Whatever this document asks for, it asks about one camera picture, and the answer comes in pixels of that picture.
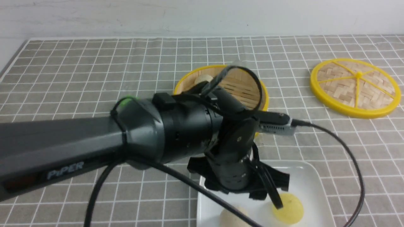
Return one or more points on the white steamed bun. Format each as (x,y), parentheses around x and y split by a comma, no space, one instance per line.
(203,79)
(228,219)

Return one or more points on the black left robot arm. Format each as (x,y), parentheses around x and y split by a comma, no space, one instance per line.
(216,132)

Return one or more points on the bamboo steamer basket yellow rim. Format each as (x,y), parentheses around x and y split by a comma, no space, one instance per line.
(238,83)

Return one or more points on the yellow steamed bun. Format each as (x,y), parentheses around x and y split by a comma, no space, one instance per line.
(292,211)

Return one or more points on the grey checkered tablecloth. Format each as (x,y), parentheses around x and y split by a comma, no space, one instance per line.
(52,79)

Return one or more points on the bamboo steamer lid yellow rim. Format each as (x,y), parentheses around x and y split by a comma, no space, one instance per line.
(355,88)

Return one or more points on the white steamed bun front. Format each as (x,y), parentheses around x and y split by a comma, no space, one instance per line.
(228,219)

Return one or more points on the green cube block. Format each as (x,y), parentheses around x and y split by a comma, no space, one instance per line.
(125,100)

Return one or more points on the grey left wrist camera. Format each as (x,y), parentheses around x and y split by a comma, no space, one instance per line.
(275,123)

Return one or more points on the white steamed bun back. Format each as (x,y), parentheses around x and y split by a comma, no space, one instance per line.
(203,79)

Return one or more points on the white square plate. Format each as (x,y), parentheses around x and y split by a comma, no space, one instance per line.
(304,183)

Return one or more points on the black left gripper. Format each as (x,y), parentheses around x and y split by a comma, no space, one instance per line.
(232,165)

